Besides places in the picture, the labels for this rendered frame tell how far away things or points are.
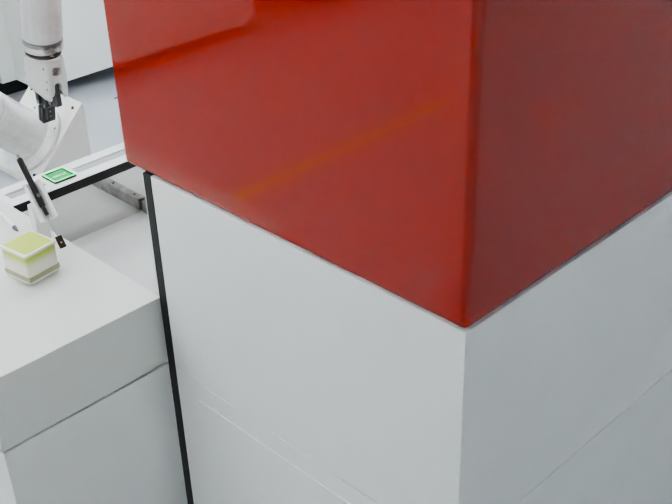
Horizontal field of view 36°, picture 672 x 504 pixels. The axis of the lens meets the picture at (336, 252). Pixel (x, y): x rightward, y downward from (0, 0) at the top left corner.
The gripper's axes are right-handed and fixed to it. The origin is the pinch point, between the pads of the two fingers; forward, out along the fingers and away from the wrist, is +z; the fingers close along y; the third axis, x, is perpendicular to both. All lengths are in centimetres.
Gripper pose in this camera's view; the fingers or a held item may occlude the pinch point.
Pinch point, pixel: (46, 112)
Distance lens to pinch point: 238.2
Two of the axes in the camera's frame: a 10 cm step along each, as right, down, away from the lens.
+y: -7.0, -5.1, 5.0
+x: -7.1, 3.8, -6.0
